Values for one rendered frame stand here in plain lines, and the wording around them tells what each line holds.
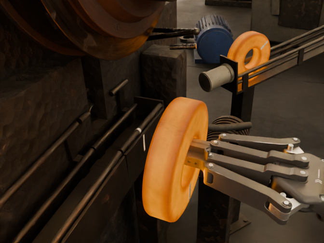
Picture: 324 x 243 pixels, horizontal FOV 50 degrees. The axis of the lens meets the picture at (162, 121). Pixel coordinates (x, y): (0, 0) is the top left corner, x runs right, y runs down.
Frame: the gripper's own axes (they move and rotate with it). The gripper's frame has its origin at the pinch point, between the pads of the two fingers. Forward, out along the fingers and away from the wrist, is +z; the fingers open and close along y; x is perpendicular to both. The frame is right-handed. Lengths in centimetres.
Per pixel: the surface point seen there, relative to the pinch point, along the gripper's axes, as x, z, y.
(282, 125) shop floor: -84, -13, 151
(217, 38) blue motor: -62, 46, 219
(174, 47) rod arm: 2.0, 11.2, 27.5
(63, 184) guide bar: -16.1, 21.7, 2.6
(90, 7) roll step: 14.0, 14.9, 5.7
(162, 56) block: -5.8, 18.6, 40.2
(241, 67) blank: -16, 3, 66
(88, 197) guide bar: -15.1, 15.4, 0.7
